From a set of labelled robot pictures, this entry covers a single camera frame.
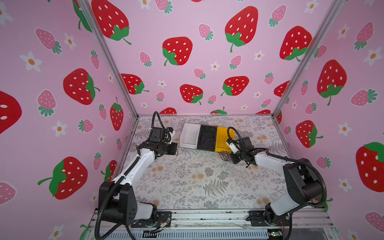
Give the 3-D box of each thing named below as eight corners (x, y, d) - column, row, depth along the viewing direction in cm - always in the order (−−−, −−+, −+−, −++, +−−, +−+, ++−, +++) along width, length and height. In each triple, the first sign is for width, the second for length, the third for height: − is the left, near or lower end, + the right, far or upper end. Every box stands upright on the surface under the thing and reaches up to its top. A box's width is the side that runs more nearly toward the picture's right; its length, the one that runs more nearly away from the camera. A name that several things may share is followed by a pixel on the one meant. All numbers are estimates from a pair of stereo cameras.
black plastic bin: (196, 150, 102) (196, 144, 97) (201, 128, 116) (201, 121, 110) (214, 153, 101) (215, 147, 95) (216, 130, 114) (217, 123, 109)
